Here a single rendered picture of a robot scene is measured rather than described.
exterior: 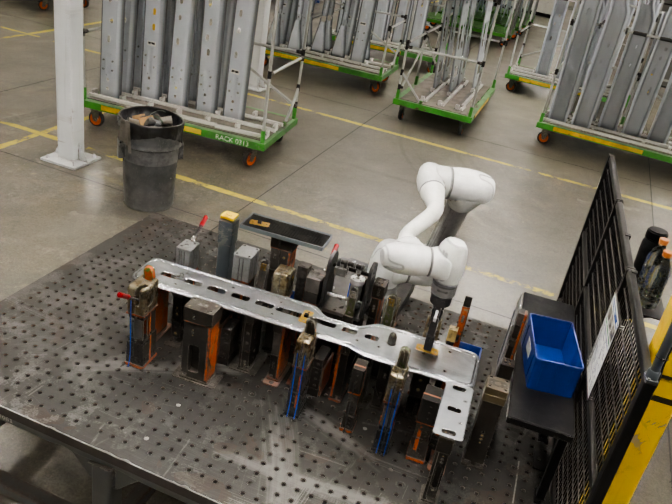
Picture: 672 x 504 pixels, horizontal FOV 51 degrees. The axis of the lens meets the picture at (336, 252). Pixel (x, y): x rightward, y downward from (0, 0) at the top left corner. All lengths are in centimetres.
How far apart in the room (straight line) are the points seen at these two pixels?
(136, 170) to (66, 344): 269
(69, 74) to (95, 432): 408
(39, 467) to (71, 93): 357
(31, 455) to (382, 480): 171
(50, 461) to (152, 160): 263
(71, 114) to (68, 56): 48
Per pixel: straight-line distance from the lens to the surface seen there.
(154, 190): 554
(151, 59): 727
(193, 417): 264
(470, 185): 286
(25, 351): 298
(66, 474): 345
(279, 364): 277
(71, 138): 638
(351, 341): 259
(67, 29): 614
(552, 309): 311
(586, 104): 927
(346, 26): 1031
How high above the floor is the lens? 247
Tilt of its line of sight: 27 degrees down
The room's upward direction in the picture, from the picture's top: 10 degrees clockwise
